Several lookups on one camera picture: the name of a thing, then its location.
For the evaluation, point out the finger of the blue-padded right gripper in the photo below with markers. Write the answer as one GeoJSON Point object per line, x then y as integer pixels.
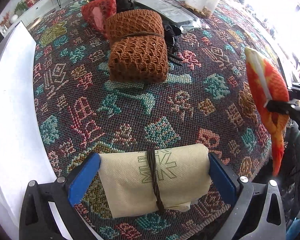
{"type": "Point", "coordinates": [280, 107]}

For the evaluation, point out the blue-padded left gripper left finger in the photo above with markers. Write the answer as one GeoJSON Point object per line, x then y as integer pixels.
{"type": "Point", "coordinates": [36, 218]}

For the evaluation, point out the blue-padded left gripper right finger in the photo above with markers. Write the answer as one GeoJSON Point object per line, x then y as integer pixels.
{"type": "Point", "coordinates": [256, 209]}

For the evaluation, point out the orange plush fish toy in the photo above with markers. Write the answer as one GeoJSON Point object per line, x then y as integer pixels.
{"type": "Point", "coordinates": [266, 84]}

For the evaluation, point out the beige cloth bundle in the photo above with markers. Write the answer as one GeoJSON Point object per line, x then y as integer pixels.
{"type": "Point", "coordinates": [138, 183]}

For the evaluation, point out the brown knitted net bundle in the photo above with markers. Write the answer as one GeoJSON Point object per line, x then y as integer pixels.
{"type": "Point", "coordinates": [138, 51]}

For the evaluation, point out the colourful woven table cloth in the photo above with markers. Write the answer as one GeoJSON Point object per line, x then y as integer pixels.
{"type": "Point", "coordinates": [206, 99]}

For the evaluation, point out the clear plastic sleeve with tablet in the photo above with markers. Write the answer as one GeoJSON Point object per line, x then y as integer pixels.
{"type": "Point", "coordinates": [175, 14]}

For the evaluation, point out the red mesh bundle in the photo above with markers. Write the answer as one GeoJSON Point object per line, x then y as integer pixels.
{"type": "Point", "coordinates": [97, 12]}

